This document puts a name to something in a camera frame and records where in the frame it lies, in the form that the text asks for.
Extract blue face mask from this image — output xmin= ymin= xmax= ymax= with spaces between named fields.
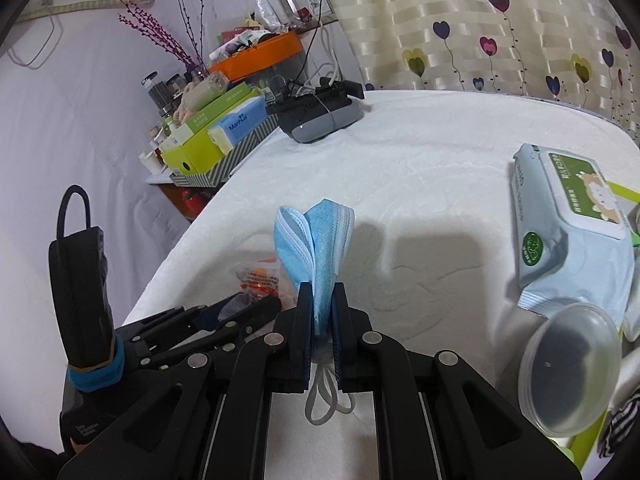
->
xmin=272 ymin=199 xmax=357 ymax=426

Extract beige wrapped wall pipe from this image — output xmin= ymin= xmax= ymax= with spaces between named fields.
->
xmin=20 ymin=0 xmax=161 ymax=23

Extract orange plastic tray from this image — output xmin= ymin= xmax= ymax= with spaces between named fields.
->
xmin=207 ymin=30 xmax=304 ymax=81

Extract striped cardboard tray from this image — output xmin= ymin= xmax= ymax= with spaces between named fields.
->
xmin=170 ymin=120 xmax=281 ymax=188

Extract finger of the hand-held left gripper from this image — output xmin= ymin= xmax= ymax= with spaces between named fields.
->
xmin=116 ymin=296 xmax=246 ymax=348
xmin=145 ymin=295 xmax=282 ymax=368

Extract beige rolled cloth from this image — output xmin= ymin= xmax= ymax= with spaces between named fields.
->
xmin=187 ymin=72 xmax=228 ymax=111

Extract light blue wet wipes pack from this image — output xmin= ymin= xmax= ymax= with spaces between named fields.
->
xmin=512 ymin=142 xmax=636 ymax=321

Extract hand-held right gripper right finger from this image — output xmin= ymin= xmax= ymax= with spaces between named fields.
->
xmin=331 ymin=282 xmax=583 ymax=480

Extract clear red printed plastic packet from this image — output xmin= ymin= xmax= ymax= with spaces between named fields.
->
xmin=235 ymin=257 xmax=301 ymax=311

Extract red plastic object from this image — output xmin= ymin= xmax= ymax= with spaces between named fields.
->
xmin=177 ymin=190 xmax=206 ymax=221

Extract clutter of small packets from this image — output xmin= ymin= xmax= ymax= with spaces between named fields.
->
xmin=210 ymin=0 xmax=301 ymax=61

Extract heart print striped curtain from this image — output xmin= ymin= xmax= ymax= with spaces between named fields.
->
xmin=310 ymin=0 xmax=640 ymax=131

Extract black white striped sock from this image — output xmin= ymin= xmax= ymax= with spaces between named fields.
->
xmin=597 ymin=395 xmax=640 ymax=461

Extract grey plastic jar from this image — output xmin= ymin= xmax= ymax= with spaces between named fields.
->
xmin=517 ymin=302 xmax=623 ymax=436

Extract blue tissue pack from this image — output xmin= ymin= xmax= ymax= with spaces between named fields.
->
xmin=207 ymin=97 xmax=266 ymax=156

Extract glass jar with dark lid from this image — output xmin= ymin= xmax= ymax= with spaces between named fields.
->
xmin=142 ymin=72 xmax=171 ymax=116

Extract purple dried flower branches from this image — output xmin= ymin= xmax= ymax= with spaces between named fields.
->
xmin=110 ymin=0 xmax=211 ymax=78

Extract black grey VR headset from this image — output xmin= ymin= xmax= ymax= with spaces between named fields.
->
xmin=265 ymin=76 xmax=365 ymax=143

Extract white cable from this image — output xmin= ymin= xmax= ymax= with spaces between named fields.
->
xmin=320 ymin=25 xmax=351 ymax=83

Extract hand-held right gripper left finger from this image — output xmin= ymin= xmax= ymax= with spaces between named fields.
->
xmin=59 ymin=282 xmax=317 ymax=480

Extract green paper file box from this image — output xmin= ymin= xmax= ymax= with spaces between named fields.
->
xmin=160 ymin=82 xmax=261 ymax=176

